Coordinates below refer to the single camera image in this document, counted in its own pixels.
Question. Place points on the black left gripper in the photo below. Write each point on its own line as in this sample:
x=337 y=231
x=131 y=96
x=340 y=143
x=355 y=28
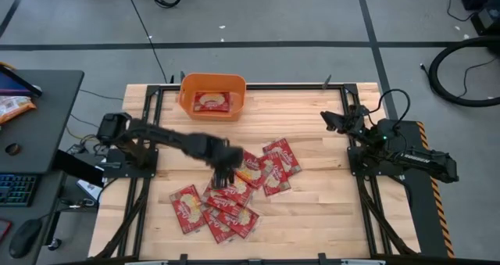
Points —
x=220 y=153

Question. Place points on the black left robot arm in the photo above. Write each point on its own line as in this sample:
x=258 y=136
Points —
x=164 y=134

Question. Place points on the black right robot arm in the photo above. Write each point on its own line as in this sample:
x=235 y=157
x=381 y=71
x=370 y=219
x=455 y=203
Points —
x=426 y=161

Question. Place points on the black office desk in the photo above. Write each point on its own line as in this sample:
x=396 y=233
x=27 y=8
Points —
x=43 y=132

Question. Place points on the dark laptop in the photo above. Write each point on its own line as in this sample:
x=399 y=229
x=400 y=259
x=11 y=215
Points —
x=13 y=83

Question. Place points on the orange snack bag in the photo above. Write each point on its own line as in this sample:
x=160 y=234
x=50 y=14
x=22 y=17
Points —
x=13 y=106

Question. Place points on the white printed card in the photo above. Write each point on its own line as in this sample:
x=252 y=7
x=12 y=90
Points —
x=89 y=188

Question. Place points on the black equipment case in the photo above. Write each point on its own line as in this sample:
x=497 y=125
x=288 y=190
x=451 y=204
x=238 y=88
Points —
x=486 y=11

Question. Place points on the black computer mouse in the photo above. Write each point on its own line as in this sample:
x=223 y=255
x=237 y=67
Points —
x=24 y=238

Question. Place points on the red Orville popcorn bag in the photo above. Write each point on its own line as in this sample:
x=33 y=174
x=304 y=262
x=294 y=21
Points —
x=252 y=173
x=278 y=181
x=285 y=155
x=239 y=190
x=218 y=202
x=211 y=102
x=242 y=220
x=187 y=209
x=216 y=230

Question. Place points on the orange plastic basket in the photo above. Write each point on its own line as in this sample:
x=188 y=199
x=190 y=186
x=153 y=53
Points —
x=187 y=97

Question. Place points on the small round dark object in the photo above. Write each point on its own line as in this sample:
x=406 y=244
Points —
x=12 y=149

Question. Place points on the black backlit keyboard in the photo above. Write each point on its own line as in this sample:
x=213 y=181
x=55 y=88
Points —
x=17 y=189

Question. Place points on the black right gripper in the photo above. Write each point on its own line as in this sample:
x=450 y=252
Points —
x=353 y=120

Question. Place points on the red-edged phone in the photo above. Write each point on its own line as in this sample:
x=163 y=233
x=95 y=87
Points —
x=4 y=230

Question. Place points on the black box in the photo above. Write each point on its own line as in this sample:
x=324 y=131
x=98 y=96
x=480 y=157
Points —
x=78 y=167

